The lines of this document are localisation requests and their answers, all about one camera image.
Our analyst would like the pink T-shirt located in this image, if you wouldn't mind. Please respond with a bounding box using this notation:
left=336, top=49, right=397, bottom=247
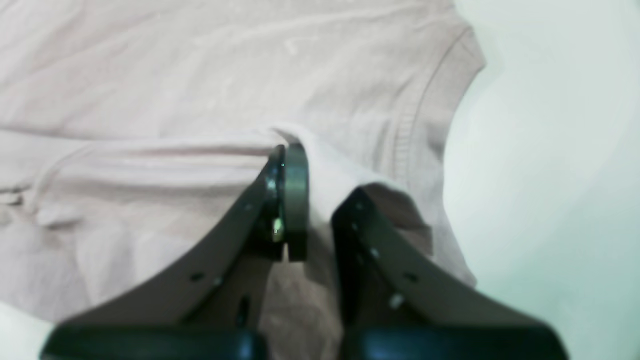
left=1, top=0, right=483, bottom=360

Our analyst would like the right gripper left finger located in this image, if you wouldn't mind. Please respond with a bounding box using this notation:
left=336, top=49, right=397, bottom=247
left=39, top=143, right=309, bottom=360

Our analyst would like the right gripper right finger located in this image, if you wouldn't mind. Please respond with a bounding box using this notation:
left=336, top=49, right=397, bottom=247
left=331, top=187, right=569, bottom=360

